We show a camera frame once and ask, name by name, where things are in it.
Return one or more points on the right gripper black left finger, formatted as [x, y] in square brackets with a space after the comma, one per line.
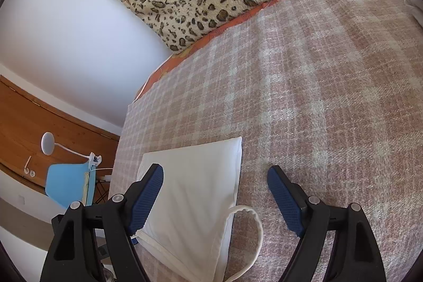
[74, 255]

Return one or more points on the white desk lamp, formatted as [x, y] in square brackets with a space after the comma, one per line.
[48, 144]

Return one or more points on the folded white garment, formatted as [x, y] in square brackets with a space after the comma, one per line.
[415, 8]

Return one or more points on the light blue chair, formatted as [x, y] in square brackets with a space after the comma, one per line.
[66, 183]

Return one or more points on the white camisole top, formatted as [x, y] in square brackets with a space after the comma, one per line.
[189, 227]

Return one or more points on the pink plaid blanket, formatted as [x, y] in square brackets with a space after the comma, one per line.
[329, 90]

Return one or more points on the wooden wardrobe door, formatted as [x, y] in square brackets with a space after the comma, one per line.
[24, 120]

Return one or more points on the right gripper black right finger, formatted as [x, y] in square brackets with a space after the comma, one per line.
[355, 255]

